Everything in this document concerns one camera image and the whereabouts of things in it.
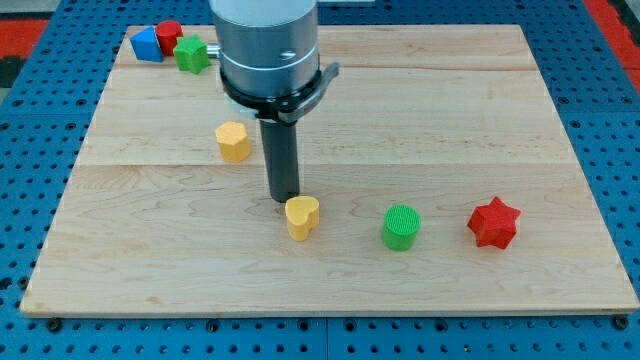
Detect yellow hexagon block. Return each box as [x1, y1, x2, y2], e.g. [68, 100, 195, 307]
[215, 121, 251, 163]

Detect red cylinder block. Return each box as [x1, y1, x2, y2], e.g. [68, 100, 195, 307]
[155, 20, 183, 56]

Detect blue triangle block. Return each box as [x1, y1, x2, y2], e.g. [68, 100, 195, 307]
[130, 26, 164, 62]

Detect green cylinder block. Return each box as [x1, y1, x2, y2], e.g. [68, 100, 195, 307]
[382, 204, 421, 251]

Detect green star block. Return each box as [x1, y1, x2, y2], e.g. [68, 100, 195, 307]
[173, 35, 211, 74]

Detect red star block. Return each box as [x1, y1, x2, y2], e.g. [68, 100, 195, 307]
[467, 196, 521, 250]

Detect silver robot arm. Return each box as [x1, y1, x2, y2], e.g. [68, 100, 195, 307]
[210, 0, 340, 126]

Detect wooden board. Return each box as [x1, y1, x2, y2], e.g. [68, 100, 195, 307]
[20, 25, 639, 318]

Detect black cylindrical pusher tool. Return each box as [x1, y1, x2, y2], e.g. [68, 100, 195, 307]
[260, 121, 300, 203]

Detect yellow heart block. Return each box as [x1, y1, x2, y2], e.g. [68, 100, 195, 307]
[285, 196, 320, 242]

